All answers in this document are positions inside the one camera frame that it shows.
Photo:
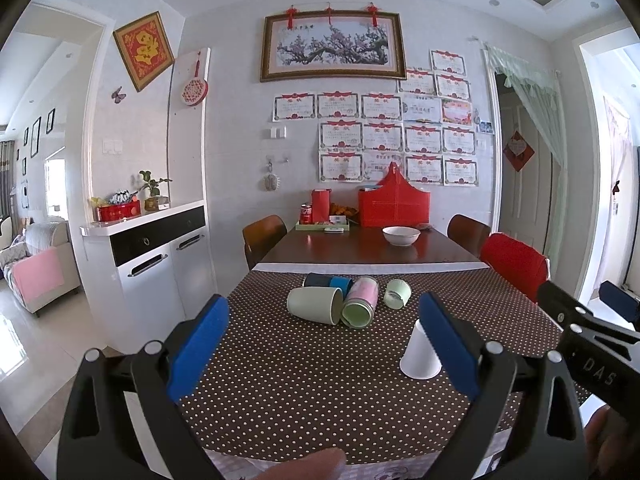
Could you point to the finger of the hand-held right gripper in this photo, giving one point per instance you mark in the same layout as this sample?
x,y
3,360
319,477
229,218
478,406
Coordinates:
x,y
622,302
562,305

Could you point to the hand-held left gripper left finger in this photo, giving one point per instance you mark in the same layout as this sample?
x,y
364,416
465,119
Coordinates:
x,y
197,347

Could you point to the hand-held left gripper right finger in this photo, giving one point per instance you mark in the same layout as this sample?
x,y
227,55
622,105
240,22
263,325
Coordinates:
x,y
447,345

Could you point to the white paper cup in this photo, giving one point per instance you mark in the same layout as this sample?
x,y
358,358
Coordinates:
x,y
419,357

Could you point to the small pale green cup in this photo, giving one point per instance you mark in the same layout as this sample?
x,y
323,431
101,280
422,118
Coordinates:
x,y
397,294

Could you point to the pink cup with green rim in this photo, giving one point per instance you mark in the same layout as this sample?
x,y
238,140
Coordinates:
x,y
361,297

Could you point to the bright blue cup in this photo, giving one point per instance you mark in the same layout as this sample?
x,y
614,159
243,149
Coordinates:
x,y
342,284

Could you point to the large pale green cup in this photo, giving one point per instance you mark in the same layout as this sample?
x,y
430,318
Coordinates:
x,y
312,304

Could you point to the dark navy cup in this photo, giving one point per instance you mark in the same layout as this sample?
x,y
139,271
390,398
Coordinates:
x,y
314,280

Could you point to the person's right hand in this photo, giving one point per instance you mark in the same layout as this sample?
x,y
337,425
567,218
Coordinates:
x,y
602,437

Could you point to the person's left hand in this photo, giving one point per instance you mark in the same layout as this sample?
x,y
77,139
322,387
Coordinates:
x,y
305,466

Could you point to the red covered chair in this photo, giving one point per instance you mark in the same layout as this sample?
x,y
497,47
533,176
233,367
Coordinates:
x,y
512,260

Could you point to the white sideboard cabinet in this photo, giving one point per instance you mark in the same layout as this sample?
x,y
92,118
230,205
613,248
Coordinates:
x,y
150,270

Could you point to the white door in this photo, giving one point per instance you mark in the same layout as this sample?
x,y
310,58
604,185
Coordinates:
x,y
527,205

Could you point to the brown wooden chair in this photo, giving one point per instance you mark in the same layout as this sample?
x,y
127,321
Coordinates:
x,y
467,234
262,240

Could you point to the white bowl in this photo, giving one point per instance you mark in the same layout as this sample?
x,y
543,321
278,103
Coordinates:
x,y
401,236

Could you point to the brown polka dot tablecloth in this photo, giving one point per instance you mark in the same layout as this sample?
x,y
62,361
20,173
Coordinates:
x,y
310,390

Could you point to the pale patterned tablecloth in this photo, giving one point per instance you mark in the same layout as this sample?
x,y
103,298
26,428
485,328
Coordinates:
x,y
395,471

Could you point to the red basket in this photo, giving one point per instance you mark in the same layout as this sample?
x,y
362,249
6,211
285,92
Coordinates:
x,y
395,207

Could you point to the red round tin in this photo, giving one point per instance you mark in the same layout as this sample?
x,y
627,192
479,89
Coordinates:
x,y
119,212

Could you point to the red diamond door decoration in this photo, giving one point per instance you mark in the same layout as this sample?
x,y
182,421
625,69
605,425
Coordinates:
x,y
518,151

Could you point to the potted green plant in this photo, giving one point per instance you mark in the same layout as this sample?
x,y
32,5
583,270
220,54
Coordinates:
x,y
152,190

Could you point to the green tray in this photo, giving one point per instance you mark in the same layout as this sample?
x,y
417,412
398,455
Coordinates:
x,y
315,227

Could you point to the orange snacks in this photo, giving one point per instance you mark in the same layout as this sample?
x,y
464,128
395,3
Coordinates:
x,y
344,209

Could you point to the red drink can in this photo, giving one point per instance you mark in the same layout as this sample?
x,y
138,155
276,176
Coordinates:
x,y
305,214

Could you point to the pink blanket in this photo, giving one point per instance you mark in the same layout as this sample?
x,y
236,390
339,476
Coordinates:
x,y
37,272

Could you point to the hanging pale brush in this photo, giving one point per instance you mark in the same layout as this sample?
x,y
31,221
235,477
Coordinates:
x,y
271,182

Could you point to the pale sofa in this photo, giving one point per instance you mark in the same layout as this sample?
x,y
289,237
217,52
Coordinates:
x,y
45,240

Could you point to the red jug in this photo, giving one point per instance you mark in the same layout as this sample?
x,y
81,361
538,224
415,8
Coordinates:
x,y
321,206

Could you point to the pale green door curtain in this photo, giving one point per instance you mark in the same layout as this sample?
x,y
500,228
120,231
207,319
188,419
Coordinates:
x,y
537,90

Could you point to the round red hanging ornament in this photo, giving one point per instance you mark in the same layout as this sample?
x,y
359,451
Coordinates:
x,y
193,91

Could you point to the red and gold framed picture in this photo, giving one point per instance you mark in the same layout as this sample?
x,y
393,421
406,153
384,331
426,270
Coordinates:
x,y
144,50

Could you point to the framed blossom painting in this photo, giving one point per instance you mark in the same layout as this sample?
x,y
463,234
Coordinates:
x,y
332,46

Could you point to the red knot ornament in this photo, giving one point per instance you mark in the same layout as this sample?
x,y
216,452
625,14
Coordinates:
x,y
372,14
329,12
290,16

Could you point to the wall hooks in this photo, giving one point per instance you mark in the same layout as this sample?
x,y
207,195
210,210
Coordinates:
x,y
270,162

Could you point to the group of wall certificates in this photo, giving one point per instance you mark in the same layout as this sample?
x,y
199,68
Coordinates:
x,y
382,137

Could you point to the white double wall switch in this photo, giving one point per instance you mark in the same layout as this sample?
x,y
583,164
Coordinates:
x,y
112,147

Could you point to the butterfly wall decal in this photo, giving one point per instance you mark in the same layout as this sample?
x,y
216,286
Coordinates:
x,y
118,95

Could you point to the black picture frame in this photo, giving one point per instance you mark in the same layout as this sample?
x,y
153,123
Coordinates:
x,y
35,137
50,121

